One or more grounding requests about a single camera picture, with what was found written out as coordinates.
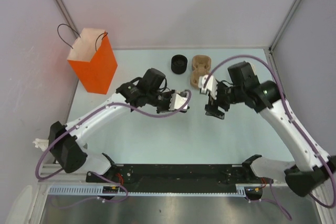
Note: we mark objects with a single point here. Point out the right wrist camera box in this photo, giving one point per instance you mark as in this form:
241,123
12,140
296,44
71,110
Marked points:
208,85

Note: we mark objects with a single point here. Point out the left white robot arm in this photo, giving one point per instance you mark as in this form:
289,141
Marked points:
67,141

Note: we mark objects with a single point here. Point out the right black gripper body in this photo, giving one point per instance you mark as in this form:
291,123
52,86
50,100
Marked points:
226,95

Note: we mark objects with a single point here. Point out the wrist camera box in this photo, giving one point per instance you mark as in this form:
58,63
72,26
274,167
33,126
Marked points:
178,99
208,85

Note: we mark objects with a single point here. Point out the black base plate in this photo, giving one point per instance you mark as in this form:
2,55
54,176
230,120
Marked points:
182,178

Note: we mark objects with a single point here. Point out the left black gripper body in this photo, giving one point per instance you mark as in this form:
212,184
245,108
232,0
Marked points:
160,99

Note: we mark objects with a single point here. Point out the stack of paper cups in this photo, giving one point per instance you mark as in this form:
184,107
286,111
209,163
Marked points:
253,68

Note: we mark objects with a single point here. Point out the white crumpled cloth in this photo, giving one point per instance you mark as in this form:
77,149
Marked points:
41,143

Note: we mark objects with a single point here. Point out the orange paper bag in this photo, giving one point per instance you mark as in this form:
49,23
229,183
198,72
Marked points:
92,59

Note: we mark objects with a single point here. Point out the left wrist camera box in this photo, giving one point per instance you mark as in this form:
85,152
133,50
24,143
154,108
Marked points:
178,99

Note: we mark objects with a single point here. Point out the stack of black lids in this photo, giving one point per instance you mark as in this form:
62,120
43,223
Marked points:
178,64

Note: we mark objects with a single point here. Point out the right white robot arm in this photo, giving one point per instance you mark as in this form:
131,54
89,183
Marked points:
312,165

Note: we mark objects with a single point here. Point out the aluminium frame rail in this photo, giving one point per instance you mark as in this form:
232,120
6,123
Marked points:
48,169

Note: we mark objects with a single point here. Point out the white slotted cable duct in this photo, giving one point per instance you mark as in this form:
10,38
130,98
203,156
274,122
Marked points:
96,190

